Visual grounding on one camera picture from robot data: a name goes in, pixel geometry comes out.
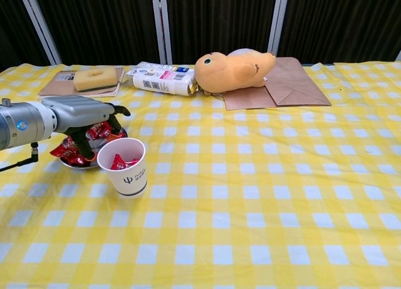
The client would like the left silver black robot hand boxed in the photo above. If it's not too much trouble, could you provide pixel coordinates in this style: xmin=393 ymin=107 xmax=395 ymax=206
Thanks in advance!
xmin=41 ymin=95 xmax=132 ymax=163

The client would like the round metal plate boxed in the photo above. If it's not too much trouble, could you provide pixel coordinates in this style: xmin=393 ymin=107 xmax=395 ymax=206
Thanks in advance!
xmin=58 ymin=125 xmax=128 ymax=170

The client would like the white paper cup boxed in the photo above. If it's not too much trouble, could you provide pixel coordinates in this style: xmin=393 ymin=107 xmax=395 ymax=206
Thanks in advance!
xmin=96 ymin=137 xmax=148 ymax=199

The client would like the brown spiral notebook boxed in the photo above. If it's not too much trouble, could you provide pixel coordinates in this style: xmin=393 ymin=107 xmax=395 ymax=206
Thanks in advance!
xmin=37 ymin=66 xmax=125 ymax=98

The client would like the yellow sponge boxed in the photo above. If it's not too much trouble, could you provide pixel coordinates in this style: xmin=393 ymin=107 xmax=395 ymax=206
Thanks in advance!
xmin=73 ymin=66 xmax=118 ymax=93

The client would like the white printed plastic package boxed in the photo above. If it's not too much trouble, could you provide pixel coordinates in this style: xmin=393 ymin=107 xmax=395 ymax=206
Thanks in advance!
xmin=125 ymin=61 xmax=199 ymax=97

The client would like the black pleated curtain panel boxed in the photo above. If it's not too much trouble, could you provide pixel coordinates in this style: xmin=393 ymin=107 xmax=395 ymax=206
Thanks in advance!
xmin=31 ymin=0 xmax=161 ymax=66
xmin=277 ymin=0 xmax=401 ymax=65
xmin=0 ymin=0 xmax=53 ymax=73
xmin=164 ymin=0 xmax=279 ymax=65

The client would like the orange plush toy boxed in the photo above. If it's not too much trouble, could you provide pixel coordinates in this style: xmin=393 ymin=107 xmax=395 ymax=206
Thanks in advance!
xmin=194 ymin=48 xmax=277 ymax=95

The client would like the yellow white checkered tablecloth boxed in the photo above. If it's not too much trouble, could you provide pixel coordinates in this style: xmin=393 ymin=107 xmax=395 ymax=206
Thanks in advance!
xmin=0 ymin=61 xmax=401 ymax=289

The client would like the brown paper bag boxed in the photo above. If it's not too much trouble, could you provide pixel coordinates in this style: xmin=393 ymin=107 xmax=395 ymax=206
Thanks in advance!
xmin=264 ymin=56 xmax=332 ymax=107
xmin=222 ymin=85 xmax=278 ymax=111

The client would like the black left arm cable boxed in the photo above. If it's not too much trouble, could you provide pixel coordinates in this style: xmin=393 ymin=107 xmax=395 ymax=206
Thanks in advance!
xmin=0 ymin=141 xmax=40 ymax=173

